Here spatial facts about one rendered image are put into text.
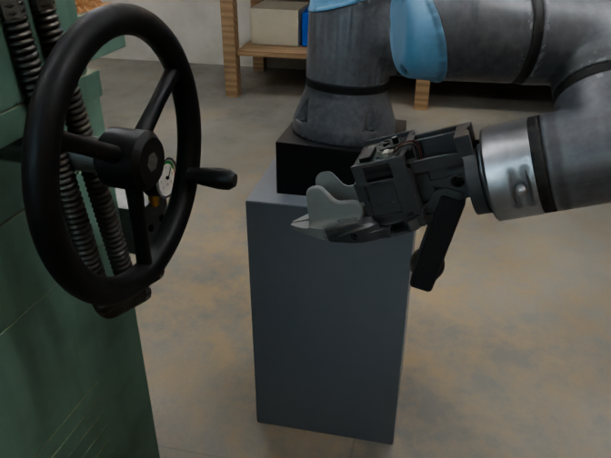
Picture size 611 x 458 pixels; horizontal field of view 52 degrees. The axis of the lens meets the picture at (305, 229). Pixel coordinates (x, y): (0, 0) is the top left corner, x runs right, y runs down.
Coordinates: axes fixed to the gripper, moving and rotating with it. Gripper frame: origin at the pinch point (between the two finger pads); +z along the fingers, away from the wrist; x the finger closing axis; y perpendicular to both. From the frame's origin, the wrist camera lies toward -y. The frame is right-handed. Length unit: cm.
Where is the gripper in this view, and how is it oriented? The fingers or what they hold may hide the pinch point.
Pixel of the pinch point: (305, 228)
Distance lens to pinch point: 68.7
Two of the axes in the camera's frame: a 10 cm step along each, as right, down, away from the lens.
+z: -8.9, 1.6, 4.2
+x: -3.0, 4.8, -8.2
